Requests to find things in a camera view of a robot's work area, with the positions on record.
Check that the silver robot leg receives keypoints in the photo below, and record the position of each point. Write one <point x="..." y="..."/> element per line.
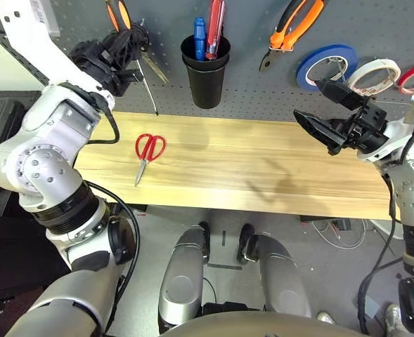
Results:
<point x="280" y="281"/>
<point x="182" y="281"/>

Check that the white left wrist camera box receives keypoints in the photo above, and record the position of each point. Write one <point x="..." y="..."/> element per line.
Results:
<point x="27" y="31"/>

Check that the white tape roll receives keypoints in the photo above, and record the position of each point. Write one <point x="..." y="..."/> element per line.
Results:
<point x="382" y="63"/>

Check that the black plastic cup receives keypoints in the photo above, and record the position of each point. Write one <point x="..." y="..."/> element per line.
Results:
<point x="206" y="87"/>

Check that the grey metal pegboard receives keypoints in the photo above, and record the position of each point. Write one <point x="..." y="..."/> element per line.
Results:
<point x="249" y="21"/>

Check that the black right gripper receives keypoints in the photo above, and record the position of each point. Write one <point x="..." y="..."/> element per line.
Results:
<point x="368" y="130"/>

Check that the long black floor tape strip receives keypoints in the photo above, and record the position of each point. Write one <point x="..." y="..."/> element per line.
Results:
<point x="224" y="266"/>

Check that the silver left robot leg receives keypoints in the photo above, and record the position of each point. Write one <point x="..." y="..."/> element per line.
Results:
<point x="182" y="281"/>

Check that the orange black pliers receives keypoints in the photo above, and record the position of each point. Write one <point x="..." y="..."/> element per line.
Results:
<point x="294" y="31"/>

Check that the grey sneaker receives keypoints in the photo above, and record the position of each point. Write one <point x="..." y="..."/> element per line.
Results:
<point x="325" y="317"/>
<point x="393" y="317"/>

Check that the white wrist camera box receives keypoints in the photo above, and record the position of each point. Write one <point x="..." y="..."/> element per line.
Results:
<point x="27" y="31"/>
<point x="398" y="135"/>

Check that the grey robot torso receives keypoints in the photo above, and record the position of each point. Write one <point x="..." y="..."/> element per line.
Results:
<point x="256" y="326"/>

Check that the silver right robot leg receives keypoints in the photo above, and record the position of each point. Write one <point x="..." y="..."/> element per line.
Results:
<point x="280" y="281"/>

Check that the short black floor tape strip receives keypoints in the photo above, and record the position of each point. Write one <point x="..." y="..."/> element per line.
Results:
<point x="224" y="238"/>

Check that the black power strip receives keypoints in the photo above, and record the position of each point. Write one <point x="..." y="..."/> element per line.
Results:
<point x="342" y="224"/>

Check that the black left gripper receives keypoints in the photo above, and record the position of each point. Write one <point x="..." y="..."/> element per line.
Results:
<point x="90" y="59"/>

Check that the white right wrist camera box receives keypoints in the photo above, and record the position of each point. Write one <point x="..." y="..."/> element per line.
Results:
<point x="398" y="135"/>

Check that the blue tape roll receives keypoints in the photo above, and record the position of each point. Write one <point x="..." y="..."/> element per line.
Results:
<point x="303" y="79"/>

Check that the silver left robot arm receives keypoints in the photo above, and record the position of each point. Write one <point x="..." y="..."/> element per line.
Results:
<point x="45" y="158"/>

